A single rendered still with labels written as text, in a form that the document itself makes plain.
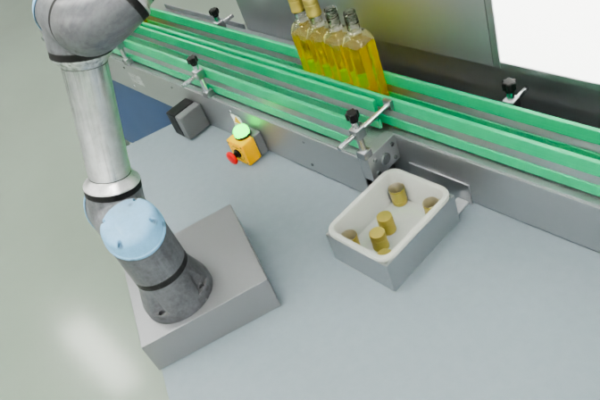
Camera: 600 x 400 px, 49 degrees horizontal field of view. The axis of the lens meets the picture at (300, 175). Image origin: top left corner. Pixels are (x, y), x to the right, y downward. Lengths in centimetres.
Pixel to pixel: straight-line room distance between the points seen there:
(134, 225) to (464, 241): 66
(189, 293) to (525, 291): 64
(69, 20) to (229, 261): 60
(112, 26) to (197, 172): 80
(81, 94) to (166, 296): 42
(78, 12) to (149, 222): 40
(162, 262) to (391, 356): 46
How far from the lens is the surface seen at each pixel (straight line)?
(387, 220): 140
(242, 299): 137
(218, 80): 181
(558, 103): 147
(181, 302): 135
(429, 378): 124
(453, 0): 143
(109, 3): 112
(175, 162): 194
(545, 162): 130
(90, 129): 132
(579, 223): 133
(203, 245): 150
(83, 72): 127
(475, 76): 156
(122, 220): 130
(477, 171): 140
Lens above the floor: 180
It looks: 39 degrees down
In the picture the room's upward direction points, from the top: 23 degrees counter-clockwise
